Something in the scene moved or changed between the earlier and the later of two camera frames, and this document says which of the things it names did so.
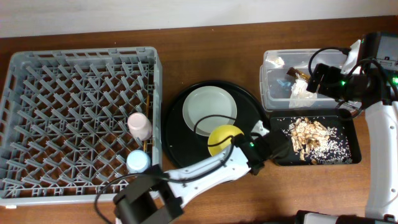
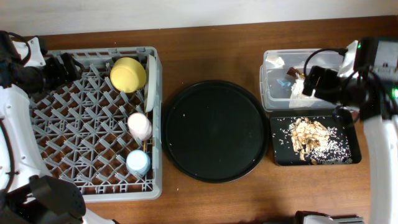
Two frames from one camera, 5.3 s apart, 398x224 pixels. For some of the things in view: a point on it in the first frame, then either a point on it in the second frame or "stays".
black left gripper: (277, 143) → (59, 68)
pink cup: (139, 126) stays
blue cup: (138, 162) stays
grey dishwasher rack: (75, 124) stays
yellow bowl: (219, 134) → (128, 74)
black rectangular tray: (317, 137) stays
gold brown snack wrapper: (296, 73) stays
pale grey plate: (207, 101) → (150, 92)
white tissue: (300, 96) stays
